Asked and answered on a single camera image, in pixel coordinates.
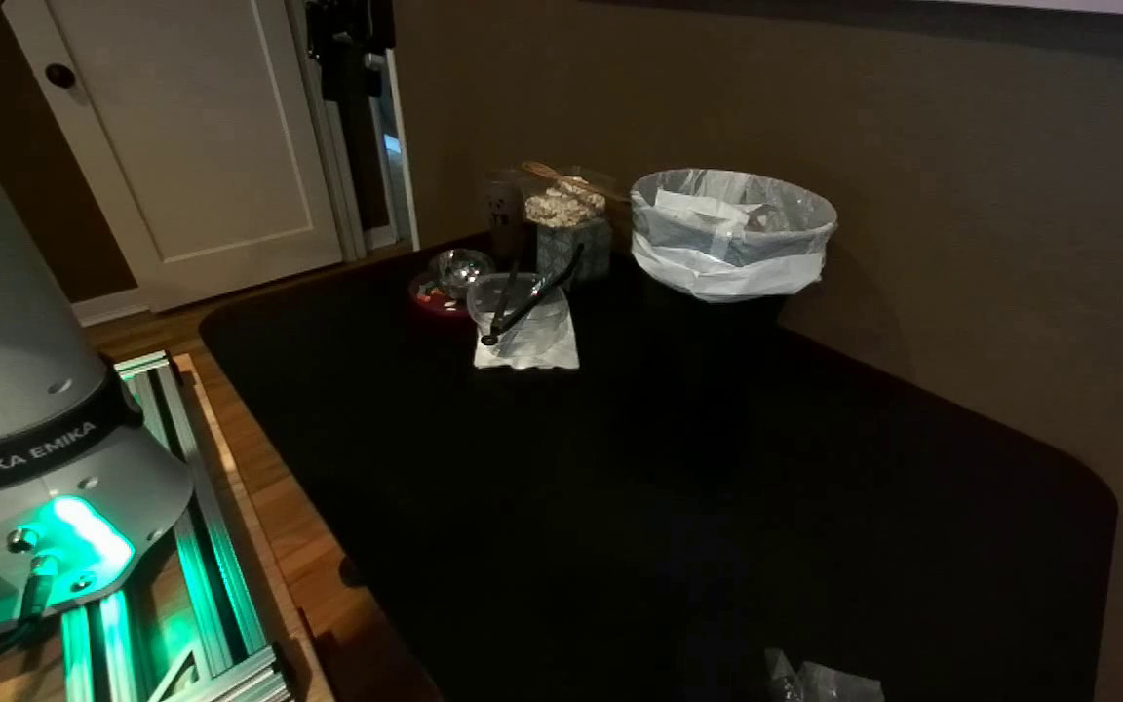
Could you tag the dark door knob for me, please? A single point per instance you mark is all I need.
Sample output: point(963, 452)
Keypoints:
point(59, 74)

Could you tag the white door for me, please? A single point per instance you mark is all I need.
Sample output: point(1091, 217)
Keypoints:
point(195, 131)

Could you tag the tan crumpled bag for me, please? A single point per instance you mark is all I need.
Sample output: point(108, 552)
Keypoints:
point(563, 199)

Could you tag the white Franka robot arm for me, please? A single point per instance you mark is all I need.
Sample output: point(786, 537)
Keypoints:
point(17, 365)

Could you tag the aluminium frame base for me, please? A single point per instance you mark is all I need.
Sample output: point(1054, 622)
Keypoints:
point(205, 599)

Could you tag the white bumpy cloth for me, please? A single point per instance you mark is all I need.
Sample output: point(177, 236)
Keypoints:
point(546, 344)

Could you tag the round trash bin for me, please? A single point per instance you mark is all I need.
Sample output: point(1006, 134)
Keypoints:
point(803, 277)

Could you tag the red plate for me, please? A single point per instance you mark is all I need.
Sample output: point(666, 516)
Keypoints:
point(429, 300)

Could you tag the black table cover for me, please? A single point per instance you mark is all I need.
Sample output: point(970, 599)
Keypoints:
point(666, 492)

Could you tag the white bin liner bag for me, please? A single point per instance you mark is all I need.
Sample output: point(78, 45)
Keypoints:
point(718, 253)

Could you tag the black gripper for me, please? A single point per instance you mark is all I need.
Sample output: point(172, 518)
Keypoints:
point(354, 45)

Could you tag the crumpled clear plastic piece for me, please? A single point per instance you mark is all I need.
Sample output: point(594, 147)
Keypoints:
point(820, 678)

